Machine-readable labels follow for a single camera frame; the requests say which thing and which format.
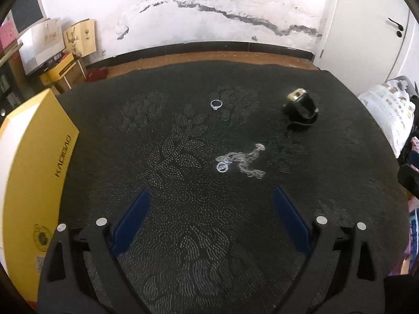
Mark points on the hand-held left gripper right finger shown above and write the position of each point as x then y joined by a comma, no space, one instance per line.
292,221

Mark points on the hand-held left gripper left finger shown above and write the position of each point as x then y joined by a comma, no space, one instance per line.
131,221

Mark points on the black patterned tablecloth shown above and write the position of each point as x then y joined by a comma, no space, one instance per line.
196,202

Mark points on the yellow and white box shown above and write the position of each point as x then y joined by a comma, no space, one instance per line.
30,183

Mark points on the black wristwatch with gold face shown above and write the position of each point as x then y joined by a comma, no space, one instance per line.
300,108

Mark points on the pile of colourful clothes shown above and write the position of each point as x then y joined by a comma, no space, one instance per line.
410,183

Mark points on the white printed pillow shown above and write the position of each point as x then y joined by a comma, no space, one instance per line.
389,114

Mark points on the red bag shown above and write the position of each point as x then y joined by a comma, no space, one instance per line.
96,74

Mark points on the yellow cardboard box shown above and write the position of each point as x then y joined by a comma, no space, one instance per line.
62,69

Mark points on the dark shelf unit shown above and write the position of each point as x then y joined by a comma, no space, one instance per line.
9,81

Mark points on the brown paper bag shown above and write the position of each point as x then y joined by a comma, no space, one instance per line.
80,38

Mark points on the white carton box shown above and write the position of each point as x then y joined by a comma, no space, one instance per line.
43,46

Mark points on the white door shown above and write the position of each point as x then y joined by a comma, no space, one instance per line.
370,23

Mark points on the pink box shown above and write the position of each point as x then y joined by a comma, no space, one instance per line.
8,34

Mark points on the dark monitor screen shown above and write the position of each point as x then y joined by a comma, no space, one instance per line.
26,7

